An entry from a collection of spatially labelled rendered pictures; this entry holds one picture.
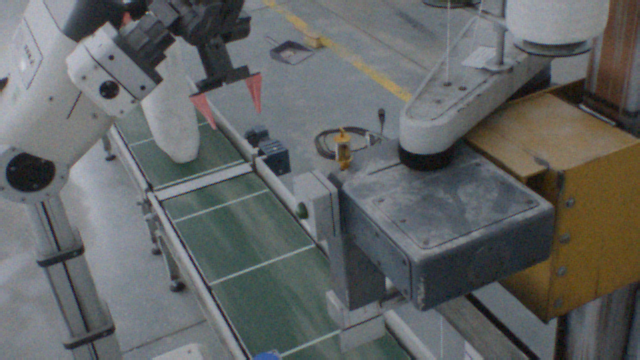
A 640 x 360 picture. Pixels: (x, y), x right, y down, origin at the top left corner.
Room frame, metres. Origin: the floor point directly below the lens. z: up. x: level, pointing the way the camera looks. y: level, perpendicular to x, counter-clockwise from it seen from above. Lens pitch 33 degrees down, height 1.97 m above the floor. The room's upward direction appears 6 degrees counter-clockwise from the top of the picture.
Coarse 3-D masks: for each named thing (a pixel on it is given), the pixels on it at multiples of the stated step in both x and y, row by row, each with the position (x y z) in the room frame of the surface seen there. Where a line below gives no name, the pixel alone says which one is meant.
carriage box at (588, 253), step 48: (528, 96) 1.18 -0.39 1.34; (576, 96) 1.22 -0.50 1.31; (528, 144) 1.03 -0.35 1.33; (576, 144) 1.01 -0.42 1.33; (624, 144) 0.99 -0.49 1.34; (576, 192) 0.95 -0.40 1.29; (624, 192) 0.99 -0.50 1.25; (576, 240) 0.95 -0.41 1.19; (624, 240) 0.99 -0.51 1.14; (528, 288) 0.97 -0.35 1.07; (576, 288) 0.96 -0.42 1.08
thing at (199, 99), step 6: (198, 84) 1.35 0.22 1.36; (210, 84) 1.35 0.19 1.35; (216, 84) 1.36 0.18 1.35; (222, 84) 1.36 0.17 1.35; (198, 90) 1.35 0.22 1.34; (204, 90) 1.35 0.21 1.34; (192, 96) 1.31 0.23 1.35; (198, 96) 1.29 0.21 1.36; (204, 96) 1.30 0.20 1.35; (192, 102) 1.34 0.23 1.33; (198, 102) 1.29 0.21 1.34; (204, 102) 1.30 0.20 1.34; (198, 108) 1.33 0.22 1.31; (204, 108) 1.29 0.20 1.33; (204, 114) 1.32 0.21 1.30; (210, 114) 1.30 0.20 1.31; (210, 120) 1.30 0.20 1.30
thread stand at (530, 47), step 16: (432, 0) 1.25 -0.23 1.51; (464, 0) 1.23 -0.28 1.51; (480, 0) 1.23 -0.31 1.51; (480, 16) 1.19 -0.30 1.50; (496, 16) 1.15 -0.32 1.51; (496, 48) 1.15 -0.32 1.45; (528, 48) 1.01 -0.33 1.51; (544, 48) 0.99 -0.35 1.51; (560, 48) 0.99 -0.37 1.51; (576, 48) 0.99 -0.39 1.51; (592, 48) 0.99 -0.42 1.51; (496, 64) 1.15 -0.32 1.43; (512, 64) 1.14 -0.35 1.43
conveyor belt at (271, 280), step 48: (192, 192) 2.49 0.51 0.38; (240, 192) 2.45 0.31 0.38; (192, 240) 2.16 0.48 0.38; (240, 240) 2.13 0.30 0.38; (288, 240) 2.10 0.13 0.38; (240, 288) 1.87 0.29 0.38; (288, 288) 1.84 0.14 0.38; (240, 336) 1.65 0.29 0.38; (288, 336) 1.63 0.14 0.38; (336, 336) 1.60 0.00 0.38; (384, 336) 1.58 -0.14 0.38
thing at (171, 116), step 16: (128, 0) 2.91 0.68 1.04; (176, 48) 2.83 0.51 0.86; (160, 64) 2.75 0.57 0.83; (176, 64) 2.76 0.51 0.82; (176, 80) 2.77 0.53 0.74; (160, 96) 2.74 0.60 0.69; (176, 96) 2.76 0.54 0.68; (160, 112) 2.74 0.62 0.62; (176, 112) 2.76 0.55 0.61; (192, 112) 2.80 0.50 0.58; (160, 128) 2.75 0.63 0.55; (176, 128) 2.75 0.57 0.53; (192, 128) 2.78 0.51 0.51; (160, 144) 2.78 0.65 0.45; (176, 144) 2.75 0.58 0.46; (192, 144) 2.77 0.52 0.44; (176, 160) 2.73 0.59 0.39; (192, 160) 2.74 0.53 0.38
